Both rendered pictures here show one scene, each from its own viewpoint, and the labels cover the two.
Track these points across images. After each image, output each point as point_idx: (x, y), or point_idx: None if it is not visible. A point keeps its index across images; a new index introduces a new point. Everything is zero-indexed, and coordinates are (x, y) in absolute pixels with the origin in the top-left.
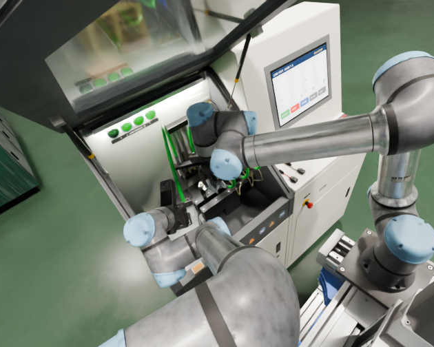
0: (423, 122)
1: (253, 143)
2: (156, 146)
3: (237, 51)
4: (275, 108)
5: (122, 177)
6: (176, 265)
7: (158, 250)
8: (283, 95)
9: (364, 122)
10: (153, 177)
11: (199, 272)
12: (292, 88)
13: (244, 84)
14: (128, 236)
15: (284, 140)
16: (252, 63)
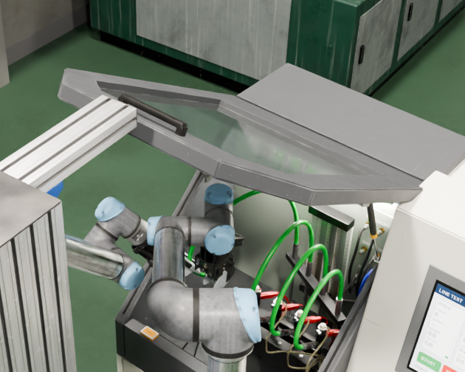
0: (153, 295)
1: (163, 232)
2: (297, 212)
3: (402, 209)
4: (415, 332)
5: (244, 200)
6: None
7: (96, 231)
8: (441, 333)
9: (163, 274)
10: (274, 238)
11: (143, 337)
12: None
13: (386, 252)
14: (100, 204)
15: (161, 246)
16: (415, 242)
